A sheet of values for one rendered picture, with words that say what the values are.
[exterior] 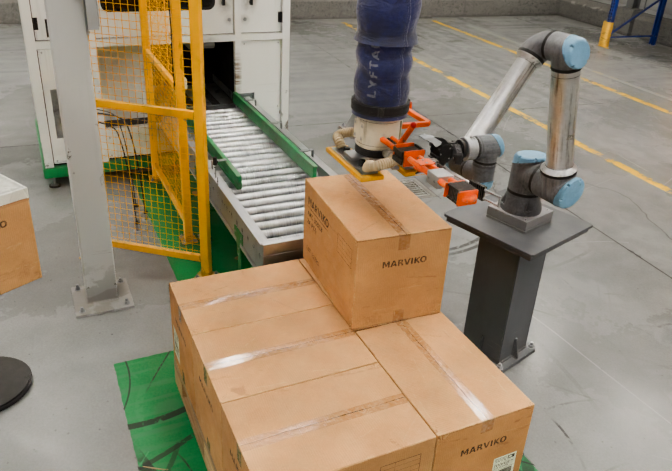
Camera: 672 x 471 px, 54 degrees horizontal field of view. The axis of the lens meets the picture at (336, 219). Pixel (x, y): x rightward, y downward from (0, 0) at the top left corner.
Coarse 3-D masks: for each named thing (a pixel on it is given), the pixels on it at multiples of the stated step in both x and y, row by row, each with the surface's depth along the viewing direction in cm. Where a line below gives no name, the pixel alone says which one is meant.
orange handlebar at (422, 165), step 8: (408, 112) 285; (416, 112) 282; (424, 120) 274; (392, 136) 253; (392, 144) 245; (408, 160) 234; (416, 160) 231; (424, 160) 231; (416, 168) 231; (424, 168) 226; (432, 168) 228; (440, 184) 217; (464, 200) 207; (472, 200) 207
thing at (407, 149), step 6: (396, 144) 240; (402, 144) 241; (408, 144) 242; (396, 150) 238; (402, 150) 238; (408, 150) 239; (414, 150) 235; (420, 150) 236; (396, 156) 239; (402, 156) 235; (408, 156) 235; (414, 156) 236; (402, 162) 236; (408, 162) 236
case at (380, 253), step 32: (320, 192) 278; (352, 192) 279; (384, 192) 281; (320, 224) 278; (352, 224) 253; (384, 224) 254; (416, 224) 255; (448, 224) 257; (320, 256) 283; (352, 256) 248; (384, 256) 249; (416, 256) 254; (352, 288) 252; (384, 288) 256; (416, 288) 262; (352, 320) 257; (384, 320) 263
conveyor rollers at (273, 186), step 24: (216, 120) 481; (240, 120) 480; (216, 144) 433; (240, 144) 438; (264, 144) 437; (216, 168) 399; (240, 168) 398; (264, 168) 403; (288, 168) 402; (240, 192) 372; (264, 192) 370; (288, 192) 375; (264, 216) 344; (288, 216) 349
